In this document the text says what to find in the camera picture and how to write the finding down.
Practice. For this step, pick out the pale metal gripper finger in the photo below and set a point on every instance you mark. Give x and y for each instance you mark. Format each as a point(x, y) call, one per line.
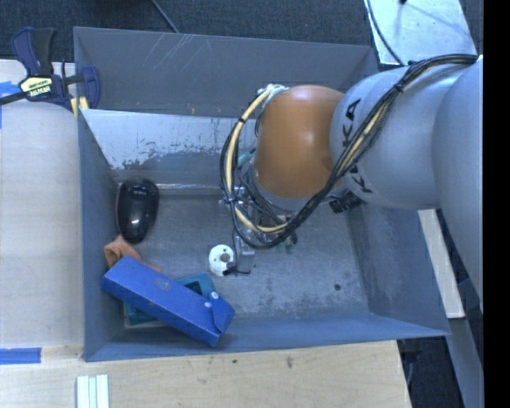
point(245, 262)

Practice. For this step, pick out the grey metal bin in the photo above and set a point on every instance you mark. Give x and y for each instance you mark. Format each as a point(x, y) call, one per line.
point(306, 279)

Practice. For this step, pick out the blue cardboard box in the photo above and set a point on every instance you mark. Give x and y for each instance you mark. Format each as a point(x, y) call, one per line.
point(166, 298)

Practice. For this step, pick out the black computer mouse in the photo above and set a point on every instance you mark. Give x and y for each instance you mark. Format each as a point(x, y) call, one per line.
point(137, 211)

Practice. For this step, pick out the orange cloth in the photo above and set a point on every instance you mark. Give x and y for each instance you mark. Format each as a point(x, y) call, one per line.
point(118, 251)

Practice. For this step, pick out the teal square frame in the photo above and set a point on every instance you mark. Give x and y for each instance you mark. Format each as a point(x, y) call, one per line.
point(197, 284)

